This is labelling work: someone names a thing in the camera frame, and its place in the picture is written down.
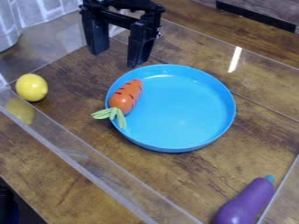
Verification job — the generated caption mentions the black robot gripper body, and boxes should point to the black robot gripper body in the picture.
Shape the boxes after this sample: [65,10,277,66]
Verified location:
[78,0,165,30]

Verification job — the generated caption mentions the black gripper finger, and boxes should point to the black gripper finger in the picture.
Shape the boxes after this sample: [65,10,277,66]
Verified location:
[81,10,109,55]
[126,22,160,68]

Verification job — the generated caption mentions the orange toy carrot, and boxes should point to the orange toy carrot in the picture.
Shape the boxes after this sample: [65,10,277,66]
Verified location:
[90,79,142,129]

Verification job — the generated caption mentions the blue round plastic tray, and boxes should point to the blue round plastic tray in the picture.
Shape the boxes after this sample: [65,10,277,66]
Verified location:
[106,64,236,153]

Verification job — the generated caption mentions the white grid curtain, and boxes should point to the white grid curtain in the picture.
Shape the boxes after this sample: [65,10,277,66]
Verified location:
[0,0,82,52]

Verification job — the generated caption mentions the yellow toy lemon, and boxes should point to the yellow toy lemon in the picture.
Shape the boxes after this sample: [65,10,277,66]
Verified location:
[14,73,48,102]

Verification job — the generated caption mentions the purple toy eggplant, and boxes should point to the purple toy eggplant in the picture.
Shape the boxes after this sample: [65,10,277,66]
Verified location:
[212,175,276,224]

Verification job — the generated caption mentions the clear acrylic barrier wall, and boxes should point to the clear acrylic barrier wall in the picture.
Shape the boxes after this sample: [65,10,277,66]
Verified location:
[0,75,202,224]

